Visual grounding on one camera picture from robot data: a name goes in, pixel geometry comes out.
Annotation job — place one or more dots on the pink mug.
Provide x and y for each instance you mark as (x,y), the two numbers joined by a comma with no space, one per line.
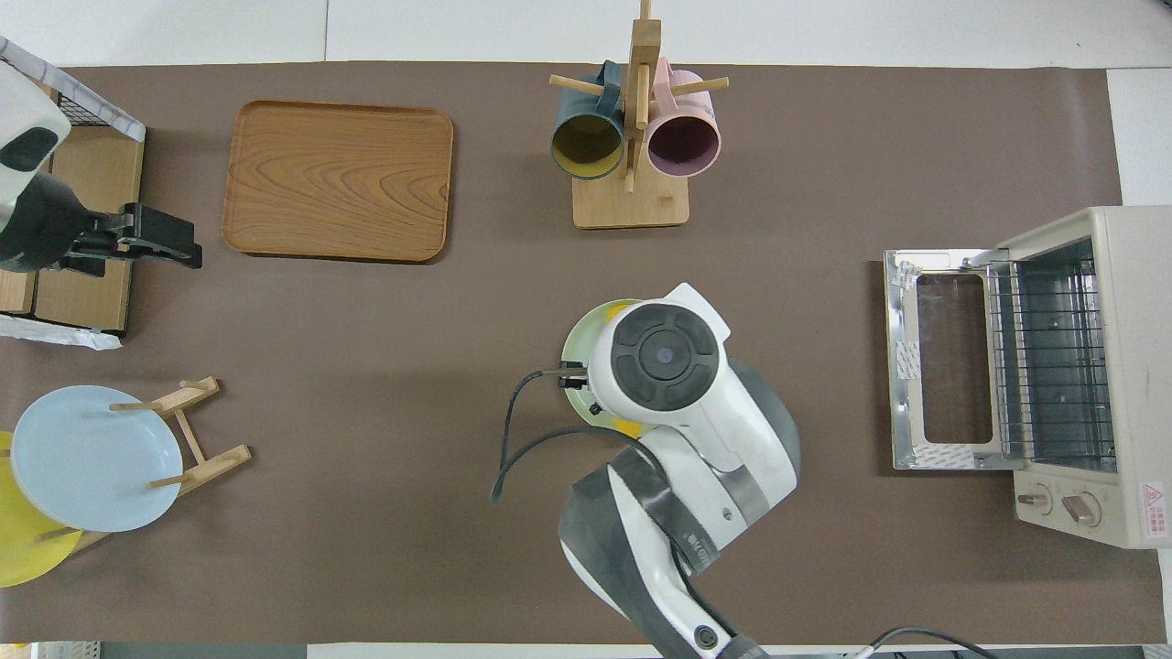
(682,142)

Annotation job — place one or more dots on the dark teal mug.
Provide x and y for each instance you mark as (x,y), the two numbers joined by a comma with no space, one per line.
(586,142)

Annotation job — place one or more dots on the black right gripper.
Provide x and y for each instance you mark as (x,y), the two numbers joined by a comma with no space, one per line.
(573,377)

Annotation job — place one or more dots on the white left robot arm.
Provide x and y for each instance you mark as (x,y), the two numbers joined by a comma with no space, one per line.
(37,220)

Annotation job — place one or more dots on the white checked cloth liner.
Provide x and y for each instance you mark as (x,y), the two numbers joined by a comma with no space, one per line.
(101,104)

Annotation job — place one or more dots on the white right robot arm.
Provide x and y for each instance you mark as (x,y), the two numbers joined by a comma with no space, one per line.
(668,357)

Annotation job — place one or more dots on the wooden serving tray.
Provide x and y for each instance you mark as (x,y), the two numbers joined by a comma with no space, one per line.
(339,183)

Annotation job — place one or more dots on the light green plate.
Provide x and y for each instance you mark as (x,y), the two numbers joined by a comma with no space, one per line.
(579,343)

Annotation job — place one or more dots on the light blue plate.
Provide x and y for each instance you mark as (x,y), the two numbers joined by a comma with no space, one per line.
(92,462)

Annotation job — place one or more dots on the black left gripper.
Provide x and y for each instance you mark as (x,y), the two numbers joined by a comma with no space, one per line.
(96,243)

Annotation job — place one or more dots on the yellow corn cob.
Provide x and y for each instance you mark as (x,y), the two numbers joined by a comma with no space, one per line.
(630,427)

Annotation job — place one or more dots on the wooden mug tree stand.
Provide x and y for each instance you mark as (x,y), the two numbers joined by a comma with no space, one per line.
(632,206)

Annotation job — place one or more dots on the wooden step shelf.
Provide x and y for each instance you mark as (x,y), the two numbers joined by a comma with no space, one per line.
(92,174)

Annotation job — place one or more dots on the yellow plate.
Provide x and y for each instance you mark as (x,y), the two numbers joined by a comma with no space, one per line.
(18,549)

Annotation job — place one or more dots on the cream toaster oven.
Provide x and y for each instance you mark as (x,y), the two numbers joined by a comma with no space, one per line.
(1135,366)

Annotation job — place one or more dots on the brown table mat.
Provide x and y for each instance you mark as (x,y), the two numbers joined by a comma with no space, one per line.
(366,412)

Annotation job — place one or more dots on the wooden plate rack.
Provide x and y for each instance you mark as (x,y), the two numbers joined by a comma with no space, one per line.
(215,462)

